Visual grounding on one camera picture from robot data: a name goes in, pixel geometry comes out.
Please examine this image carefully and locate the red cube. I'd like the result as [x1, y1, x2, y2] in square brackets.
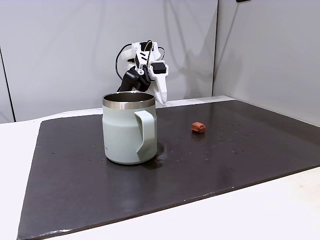
[191, 121, 207, 134]

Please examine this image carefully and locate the mint green steel cup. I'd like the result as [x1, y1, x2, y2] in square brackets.
[101, 91, 158, 166]

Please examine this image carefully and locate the black table mat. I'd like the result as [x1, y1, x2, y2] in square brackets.
[16, 99, 320, 240]

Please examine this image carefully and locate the black oval camera box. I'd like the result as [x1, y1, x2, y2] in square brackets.
[116, 69, 151, 93]

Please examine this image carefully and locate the black camera cable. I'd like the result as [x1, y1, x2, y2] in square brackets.
[114, 44, 133, 79]

